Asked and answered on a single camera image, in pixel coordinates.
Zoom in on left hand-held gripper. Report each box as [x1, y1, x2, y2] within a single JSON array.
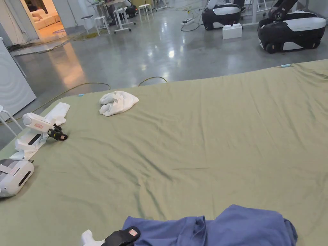
[[81, 226, 141, 246]]

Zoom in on blue garment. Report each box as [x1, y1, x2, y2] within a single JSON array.
[[122, 204, 298, 246]]

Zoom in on bed with pale green sheet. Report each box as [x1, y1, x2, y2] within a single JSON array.
[[0, 59, 328, 246]]

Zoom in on crumpled white cloth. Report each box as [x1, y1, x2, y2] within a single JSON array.
[[10, 139, 41, 161]]

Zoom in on bunched white cloth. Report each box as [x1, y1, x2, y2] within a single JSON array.
[[99, 91, 139, 117]]

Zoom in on folded white cloth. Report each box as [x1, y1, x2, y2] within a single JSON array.
[[44, 102, 70, 127]]

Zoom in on white metal stool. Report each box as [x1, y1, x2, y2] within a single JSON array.
[[0, 105, 24, 140]]

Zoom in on white appliance cabinet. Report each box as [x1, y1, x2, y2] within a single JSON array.
[[0, 37, 37, 121]]

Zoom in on white round stool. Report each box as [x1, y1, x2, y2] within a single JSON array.
[[138, 4, 154, 23], [93, 16, 111, 35]]

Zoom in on dark-topped stool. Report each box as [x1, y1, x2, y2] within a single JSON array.
[[81, 15, 94, 34]]

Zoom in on white desk on wheels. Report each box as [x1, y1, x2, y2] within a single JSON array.
[[102, 0, 136, 34]]

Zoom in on white sofa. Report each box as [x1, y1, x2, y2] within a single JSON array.
[[31, 9, 61, 29]]

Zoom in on white foam block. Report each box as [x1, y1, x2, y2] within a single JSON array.
[[222, 23, 243, 40]]

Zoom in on black and white robot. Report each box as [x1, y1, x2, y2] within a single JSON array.
[[201, 0, 247, 31], [257, 0, 327, 54]]

